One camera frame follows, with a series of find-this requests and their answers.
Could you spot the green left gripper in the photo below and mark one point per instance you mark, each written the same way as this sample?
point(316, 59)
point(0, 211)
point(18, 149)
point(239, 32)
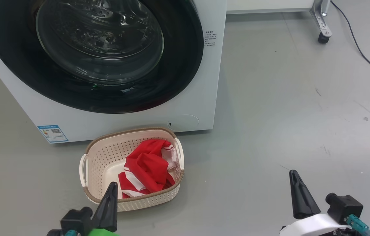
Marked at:
point(104, 233)

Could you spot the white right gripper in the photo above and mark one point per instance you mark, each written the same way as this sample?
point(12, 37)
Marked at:
point(313, 226)

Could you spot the red and white garment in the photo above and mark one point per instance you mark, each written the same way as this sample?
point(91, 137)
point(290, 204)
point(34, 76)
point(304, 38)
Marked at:
point(149, 167)

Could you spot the cream perforated laundry basket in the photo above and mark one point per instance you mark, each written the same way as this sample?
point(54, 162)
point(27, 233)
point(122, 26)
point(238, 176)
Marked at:
point(101, 164)

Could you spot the white washing machine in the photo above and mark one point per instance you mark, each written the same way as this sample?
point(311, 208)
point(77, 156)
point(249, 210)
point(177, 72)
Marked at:
point(201, 82)

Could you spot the blue energy label sticker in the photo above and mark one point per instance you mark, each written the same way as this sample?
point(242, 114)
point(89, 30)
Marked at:
point(53, 133)

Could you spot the metal leg with caster wheel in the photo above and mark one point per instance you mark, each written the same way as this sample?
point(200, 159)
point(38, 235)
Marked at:
point(322, 19)

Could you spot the white furniture panel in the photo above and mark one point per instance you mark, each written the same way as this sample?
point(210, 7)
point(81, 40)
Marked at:
point(270, 5)

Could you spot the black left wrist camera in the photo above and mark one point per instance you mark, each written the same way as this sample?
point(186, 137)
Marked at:
point(75, 219)

